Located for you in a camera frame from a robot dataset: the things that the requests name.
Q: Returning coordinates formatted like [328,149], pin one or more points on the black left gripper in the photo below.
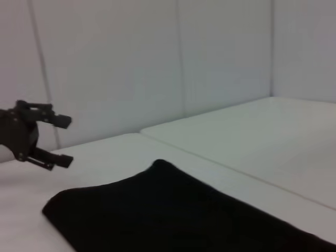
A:
[18,134]

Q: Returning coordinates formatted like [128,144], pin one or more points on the black shirt with FREE print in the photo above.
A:
[170,210]

